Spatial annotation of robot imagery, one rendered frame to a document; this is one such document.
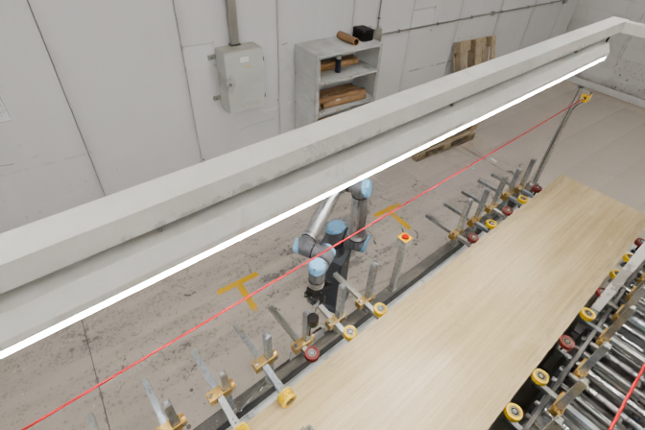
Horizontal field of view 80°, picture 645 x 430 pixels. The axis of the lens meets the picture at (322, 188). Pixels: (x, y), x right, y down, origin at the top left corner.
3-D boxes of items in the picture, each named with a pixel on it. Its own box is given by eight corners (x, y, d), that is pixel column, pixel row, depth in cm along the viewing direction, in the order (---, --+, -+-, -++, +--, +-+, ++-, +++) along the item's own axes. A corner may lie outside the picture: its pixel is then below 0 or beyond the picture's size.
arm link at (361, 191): (349, 235, 304) (352, 168, 249) (370, 242, 299) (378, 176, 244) (343, 250, 295) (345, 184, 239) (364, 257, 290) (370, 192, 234)
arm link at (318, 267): (329, 259, 200) (322, 273, 193) (327, 274, 208) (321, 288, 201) (313, 253, 203) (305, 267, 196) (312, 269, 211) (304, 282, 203)
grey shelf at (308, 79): (294, 162, 506) (294, 43, 410) (346, 143, 550) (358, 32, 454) (313, 179, 479) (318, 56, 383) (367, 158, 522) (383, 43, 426)
